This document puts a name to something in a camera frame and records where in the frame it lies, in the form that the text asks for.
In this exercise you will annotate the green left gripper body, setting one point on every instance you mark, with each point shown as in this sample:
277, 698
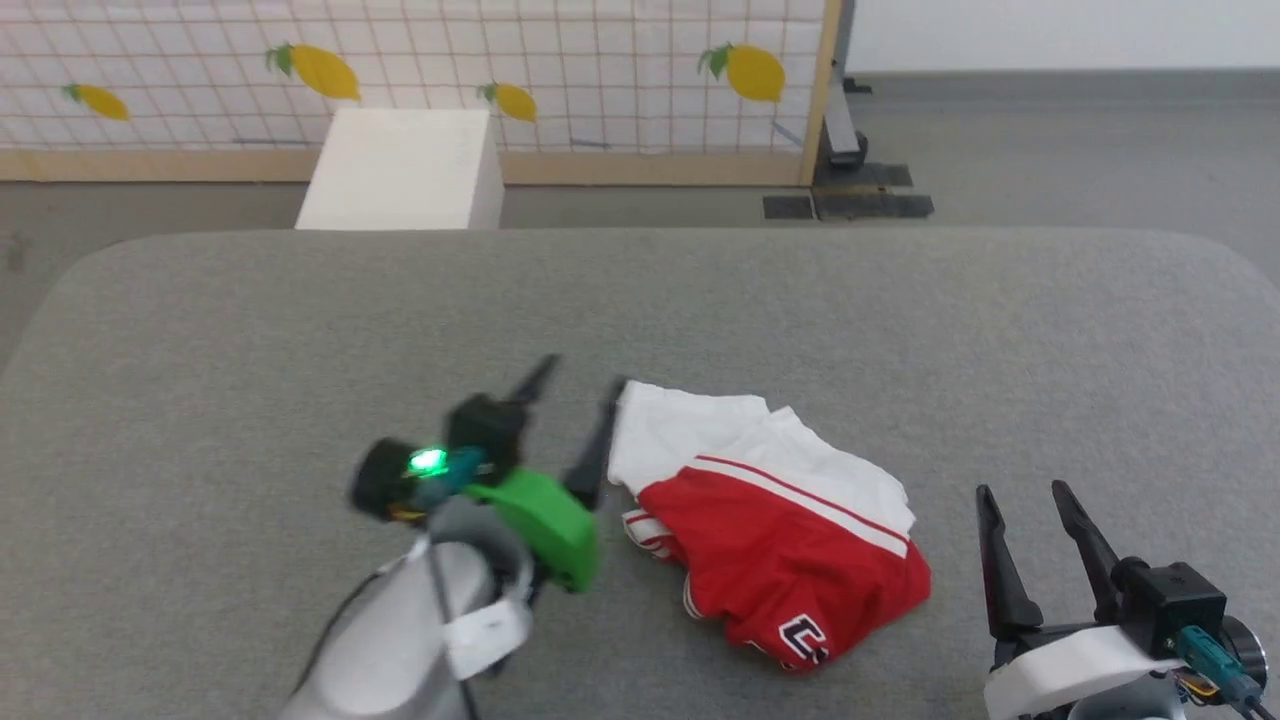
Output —
545, 520

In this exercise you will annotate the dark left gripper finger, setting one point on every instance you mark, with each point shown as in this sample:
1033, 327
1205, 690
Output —
596, 450
533, 381

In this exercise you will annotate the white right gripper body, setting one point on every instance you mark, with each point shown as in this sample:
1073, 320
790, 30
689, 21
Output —
1060, 670

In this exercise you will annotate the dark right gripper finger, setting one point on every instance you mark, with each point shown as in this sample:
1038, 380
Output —
1003, 570
1088, 545

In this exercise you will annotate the red and white garment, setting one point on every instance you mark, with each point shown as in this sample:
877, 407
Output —
790, 540

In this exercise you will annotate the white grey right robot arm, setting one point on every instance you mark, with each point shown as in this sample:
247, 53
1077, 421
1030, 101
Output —
1125, 705

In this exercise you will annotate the black round left gripper motor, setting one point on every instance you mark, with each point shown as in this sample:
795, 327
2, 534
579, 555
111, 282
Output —
380, 482

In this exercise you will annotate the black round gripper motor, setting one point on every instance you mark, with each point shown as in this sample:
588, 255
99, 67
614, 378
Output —
380, 482
1245, 650

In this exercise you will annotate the black round right gripper motor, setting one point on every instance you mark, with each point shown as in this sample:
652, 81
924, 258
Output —
1245, 650

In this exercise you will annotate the grey fabric sofa cushion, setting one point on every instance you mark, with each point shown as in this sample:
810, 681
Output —
300, 350

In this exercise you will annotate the white box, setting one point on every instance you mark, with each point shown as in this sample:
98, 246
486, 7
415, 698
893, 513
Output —
400, 170

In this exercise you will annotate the small black floor plate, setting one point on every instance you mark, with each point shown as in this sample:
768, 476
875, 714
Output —
789, 207

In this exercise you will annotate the large black floor plate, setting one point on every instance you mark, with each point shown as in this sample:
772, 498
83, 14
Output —
870, 200

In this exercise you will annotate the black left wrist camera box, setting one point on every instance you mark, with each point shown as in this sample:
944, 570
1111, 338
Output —
487, 430

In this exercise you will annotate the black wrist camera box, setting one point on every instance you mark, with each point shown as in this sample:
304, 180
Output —
1170, 600
487, 430

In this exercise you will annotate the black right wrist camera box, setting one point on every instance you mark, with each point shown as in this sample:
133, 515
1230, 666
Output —
1170, 600

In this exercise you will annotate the lemon print screen wooden frame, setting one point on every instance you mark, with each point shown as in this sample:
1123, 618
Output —
600, 60

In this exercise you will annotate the grey metal stand post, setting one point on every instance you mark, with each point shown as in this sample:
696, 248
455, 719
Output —
842, 110

